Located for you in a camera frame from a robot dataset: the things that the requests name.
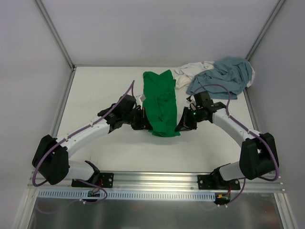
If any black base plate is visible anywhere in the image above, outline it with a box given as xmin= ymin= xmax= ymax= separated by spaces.
xmin=71 ymin=171 xmax=114 ymax=188
xmin=197 ymin=174 xmax=241 ymax=190

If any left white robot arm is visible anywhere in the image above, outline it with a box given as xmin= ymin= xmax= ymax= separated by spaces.
xmin=32 ymin=94 xmax=152 ymax=187

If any left aluminium frame post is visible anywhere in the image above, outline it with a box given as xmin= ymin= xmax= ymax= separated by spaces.
xmin=34 ymin=0 xmax=75 ymax=70

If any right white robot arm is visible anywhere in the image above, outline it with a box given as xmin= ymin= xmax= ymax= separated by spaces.
xmin=175 ymin=102 xmax=279 ymax=190

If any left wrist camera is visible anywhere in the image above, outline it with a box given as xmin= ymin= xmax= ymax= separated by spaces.
xmin=135 ymin=94 xmax=146 ymax=107

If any blue-grey t-shirt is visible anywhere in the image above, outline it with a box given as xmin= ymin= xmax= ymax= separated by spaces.
xmin=186 ymin=57 xmax=255 ymax=100

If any aluminium mounting rail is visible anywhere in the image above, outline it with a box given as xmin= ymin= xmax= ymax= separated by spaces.
xmin=27 ymin=169 xmax=285 ymax=192

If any white slotted cable duct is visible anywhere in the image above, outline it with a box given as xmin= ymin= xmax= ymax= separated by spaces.
xmin=38 ymin=189 xmax=215 ymax=202

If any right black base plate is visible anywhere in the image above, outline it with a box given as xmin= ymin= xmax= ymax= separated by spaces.
xmin=197 ymin=174 xmax=241 ymax=190

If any aluminium frame post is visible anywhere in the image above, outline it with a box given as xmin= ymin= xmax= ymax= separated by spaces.
xmin=34 ymin=0 xmax=75 ymax=70
xmin=246 ymin=0 xmax=286 ymax=61

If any right aluminium frame post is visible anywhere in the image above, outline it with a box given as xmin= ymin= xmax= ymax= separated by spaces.
xmin=246 ymin=0 xmax=286 ymax=61

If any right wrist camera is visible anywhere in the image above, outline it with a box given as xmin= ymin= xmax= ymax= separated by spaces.
xmin=194 ymin=91 xmax=213 ymax=107

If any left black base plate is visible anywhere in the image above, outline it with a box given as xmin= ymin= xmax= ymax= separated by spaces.
xmin=71 ymin=171 xmax=114 ymax=188

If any white t-shirt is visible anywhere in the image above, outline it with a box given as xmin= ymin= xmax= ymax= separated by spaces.
xmin=173 ymin=61 xmax=255 ymax=90

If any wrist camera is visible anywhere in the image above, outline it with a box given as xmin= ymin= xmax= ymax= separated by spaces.
xmin=194 ymin=91 xmax=213 ymax=107
xmin=135 ymin=94 xmax=146 ymax=107

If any green t-shirt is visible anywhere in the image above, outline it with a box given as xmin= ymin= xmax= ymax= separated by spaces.
xmin=143 ymin=70 xmax=180 ymax=137

